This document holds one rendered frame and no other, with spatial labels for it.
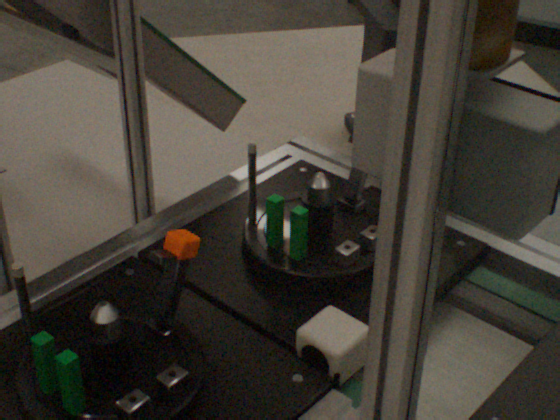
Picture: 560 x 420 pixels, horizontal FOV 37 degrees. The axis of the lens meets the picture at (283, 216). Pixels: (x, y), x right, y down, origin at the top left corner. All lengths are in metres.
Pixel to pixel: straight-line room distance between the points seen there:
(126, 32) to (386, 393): 0.42
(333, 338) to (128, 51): 0.33
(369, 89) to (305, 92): 0.85
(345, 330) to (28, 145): 0.68
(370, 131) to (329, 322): 0.22
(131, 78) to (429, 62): 0.44
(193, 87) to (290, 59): 0.58
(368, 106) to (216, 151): 0.69
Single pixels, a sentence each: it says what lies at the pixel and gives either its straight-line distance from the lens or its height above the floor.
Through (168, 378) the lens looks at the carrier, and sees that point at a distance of 0.62.
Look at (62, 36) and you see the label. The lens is 0.90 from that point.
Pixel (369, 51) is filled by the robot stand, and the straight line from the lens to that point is 1.15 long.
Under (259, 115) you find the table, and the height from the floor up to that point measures 0.86.
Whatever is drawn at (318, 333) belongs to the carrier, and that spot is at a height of 0.99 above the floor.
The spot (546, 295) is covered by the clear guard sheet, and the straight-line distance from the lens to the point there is 0.47.
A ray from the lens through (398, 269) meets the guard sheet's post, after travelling 0.51.
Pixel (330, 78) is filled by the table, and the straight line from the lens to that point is 1.40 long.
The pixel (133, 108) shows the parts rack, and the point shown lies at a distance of 0.83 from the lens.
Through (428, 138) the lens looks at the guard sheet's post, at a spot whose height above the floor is 1.23.
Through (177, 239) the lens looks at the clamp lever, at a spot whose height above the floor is 1.07.
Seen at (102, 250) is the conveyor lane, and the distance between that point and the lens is 0.82.
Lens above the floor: 1.44
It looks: 34 degrees down
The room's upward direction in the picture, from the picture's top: 1 degrees clockwise
